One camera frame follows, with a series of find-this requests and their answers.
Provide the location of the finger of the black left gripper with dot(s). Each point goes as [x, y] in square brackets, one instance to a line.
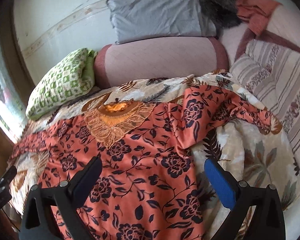
[5, 181]

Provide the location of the orange floral garment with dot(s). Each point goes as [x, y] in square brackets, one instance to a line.
[147, 188]

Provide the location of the grey pillow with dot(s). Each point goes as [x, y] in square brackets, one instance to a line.
[135, 20]

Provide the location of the black furry cloth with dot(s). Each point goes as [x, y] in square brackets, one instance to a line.
[223, 13]

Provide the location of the window with dark frame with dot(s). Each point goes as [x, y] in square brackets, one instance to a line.
[15, 86]

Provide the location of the green white patterned pillow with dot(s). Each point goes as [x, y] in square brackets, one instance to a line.
[71, 78]

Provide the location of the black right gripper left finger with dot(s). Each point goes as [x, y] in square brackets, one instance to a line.
[38, 221]

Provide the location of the pink quilted bolster cushion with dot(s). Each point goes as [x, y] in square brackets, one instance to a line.
[169, 57]

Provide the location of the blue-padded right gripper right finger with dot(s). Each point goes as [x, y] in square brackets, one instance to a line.
[238, 196]

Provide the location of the salmon orange towel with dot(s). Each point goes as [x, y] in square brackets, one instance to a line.
[256, 13]

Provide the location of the striped beige folded quilt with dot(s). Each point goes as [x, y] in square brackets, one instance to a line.
[271, 72]

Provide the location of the pink quilted bedspread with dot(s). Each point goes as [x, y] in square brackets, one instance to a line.
[283, 22]

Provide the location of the cream leaf-pattern blanket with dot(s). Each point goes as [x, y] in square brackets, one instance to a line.
[239, 146]

